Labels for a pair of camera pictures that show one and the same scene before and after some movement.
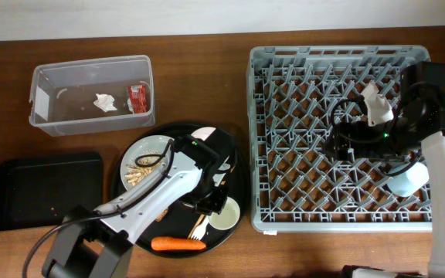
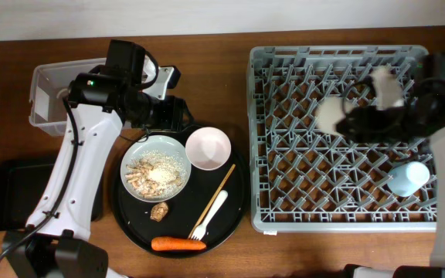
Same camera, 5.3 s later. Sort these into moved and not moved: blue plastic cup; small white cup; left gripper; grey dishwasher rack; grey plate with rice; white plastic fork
Moved: small white cup; left gripper
Not moved: blue plastic cup; white plastic fork; grey plate with rice; grey dishwasher rack
